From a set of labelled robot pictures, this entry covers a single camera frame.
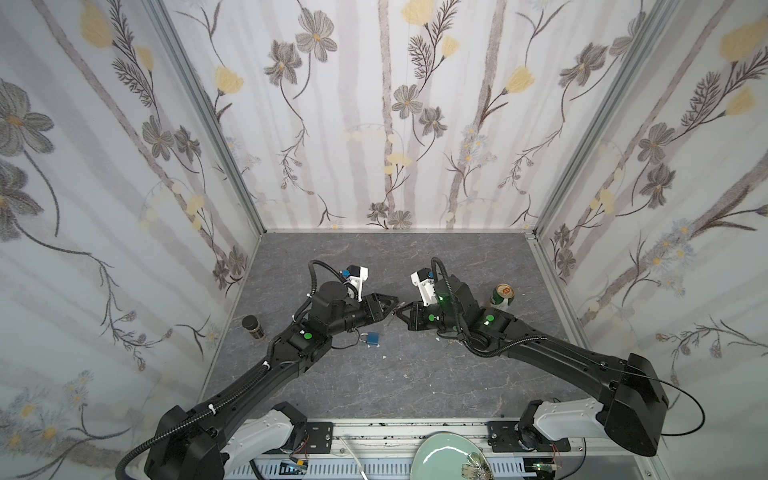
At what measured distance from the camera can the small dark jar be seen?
2.81 ft

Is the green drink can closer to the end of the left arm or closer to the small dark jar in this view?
the end of the left arm

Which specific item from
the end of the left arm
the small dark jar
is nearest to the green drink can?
the end of the left arm
